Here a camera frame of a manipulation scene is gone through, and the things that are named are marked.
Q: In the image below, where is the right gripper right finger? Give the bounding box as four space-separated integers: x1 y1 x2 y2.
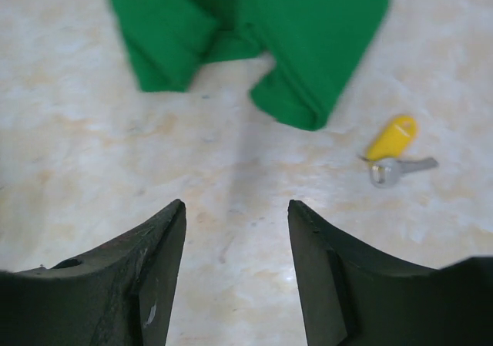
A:
288 200 492 345

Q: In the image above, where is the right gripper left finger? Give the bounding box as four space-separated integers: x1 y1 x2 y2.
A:
1 200 186 345

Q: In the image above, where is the yellow tag key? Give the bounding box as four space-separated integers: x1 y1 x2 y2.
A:
359 115 439 189

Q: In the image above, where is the green cloth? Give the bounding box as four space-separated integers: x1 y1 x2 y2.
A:
110 0 390 131

